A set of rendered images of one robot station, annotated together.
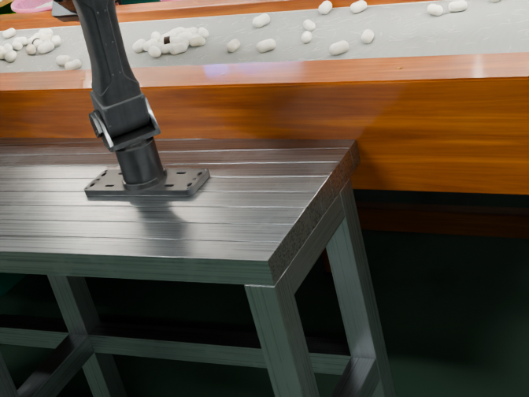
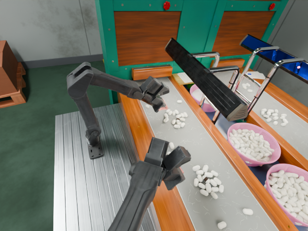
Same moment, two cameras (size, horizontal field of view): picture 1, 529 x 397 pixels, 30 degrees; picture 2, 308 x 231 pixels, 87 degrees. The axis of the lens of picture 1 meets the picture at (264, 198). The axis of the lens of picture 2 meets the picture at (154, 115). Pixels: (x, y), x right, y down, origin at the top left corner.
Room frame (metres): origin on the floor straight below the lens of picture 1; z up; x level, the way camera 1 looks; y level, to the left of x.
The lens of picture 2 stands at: (1.45, 0.13, 1.44)
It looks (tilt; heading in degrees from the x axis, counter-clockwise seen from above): 44 degrees down; 33
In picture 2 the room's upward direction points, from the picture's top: 5 degrees clockwise
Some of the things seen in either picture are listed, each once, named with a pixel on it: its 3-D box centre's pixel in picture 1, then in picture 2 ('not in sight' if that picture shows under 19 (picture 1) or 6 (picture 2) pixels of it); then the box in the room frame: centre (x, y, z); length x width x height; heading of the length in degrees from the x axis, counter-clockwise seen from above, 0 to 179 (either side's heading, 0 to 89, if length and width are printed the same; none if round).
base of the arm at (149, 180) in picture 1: (139, 162); not in sight; (1.41, 0.17, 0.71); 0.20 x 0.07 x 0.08; 59
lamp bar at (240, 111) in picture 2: not in sight; (196, 68); (2.15, 0.37, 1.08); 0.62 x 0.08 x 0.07; 56
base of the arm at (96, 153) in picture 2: not in sight; (92, 138); (1.72, 0.69, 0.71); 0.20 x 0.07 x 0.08; 59
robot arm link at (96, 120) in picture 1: (123, 123); not in sight; (1.42, 0.18, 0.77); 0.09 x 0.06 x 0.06; 109
